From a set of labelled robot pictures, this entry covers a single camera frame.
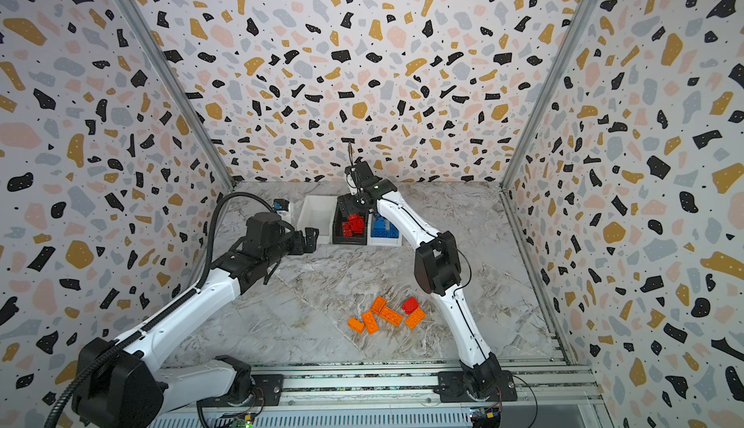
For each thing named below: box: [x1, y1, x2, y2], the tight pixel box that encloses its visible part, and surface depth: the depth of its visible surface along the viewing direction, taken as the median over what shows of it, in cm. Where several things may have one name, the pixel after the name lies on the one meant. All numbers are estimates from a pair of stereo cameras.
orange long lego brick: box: [378, 305, 404, 327], surface depth 88 cm
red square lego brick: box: [347, 213, 366, 230], surface depth 108 cm
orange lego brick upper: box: [370, 295, 387, 314], surface depth 91 cm
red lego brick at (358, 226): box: [351, 218, 366, 235], surface depth 107 cm
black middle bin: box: [332, 193, 370, 245], surface depth 102 cm
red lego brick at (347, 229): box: [341, 221, 354, 238], surface depth 108 cm
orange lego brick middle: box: [361, 310, 379, 336], surface depth 87 cm
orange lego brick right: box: [404, 307, 428, 330], surface depth 87 cm
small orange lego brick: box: [346, 316, 365, 335], surface depth 85 cm
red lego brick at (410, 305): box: [402, 296, 419, 315], surface depth 89 cm
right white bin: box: [367, 212, 403, 247], surface depth 104 cm
